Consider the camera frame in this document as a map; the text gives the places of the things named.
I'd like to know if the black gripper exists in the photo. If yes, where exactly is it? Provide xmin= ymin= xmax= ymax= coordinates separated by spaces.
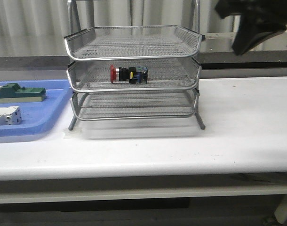
xmin=215 ymin=0 xmax=287 ymax=56

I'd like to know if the red emergency stop button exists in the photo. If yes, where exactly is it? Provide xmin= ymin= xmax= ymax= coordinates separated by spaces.
xmin=110 ymin=65 xmax=148 ymax=84

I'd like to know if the silver mesh tray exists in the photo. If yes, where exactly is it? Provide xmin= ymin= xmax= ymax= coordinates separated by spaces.
xmin=66 ymin=57 xmax=201 ymax=93
xmin=71 ymin=90 xmax=199 ymax=121
xmin=64 ymin=25 xmax=205 ymax=61

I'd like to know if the grey stone counter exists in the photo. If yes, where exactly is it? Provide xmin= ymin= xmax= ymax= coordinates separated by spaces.
xmin=0 ymin=32 xmax=287 ymax=70

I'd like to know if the blue plastic tray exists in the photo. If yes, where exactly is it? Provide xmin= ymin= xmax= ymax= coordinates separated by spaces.
xmin=0 ymin=80 xmax=72 ymax=143

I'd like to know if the white circuit breaker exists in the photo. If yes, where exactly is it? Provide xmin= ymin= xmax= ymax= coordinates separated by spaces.
xmin=0 ymin=106 xmax=22 ymax=126

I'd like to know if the silver metal rack frame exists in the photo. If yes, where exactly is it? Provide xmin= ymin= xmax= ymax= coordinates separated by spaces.
xmin=67 ymin=0 xmax=205 ymax=130

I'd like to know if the green electrical switch block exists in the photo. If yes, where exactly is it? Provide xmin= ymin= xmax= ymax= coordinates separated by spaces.
xmin=0 ymin=83 xmax=47 ymax=104

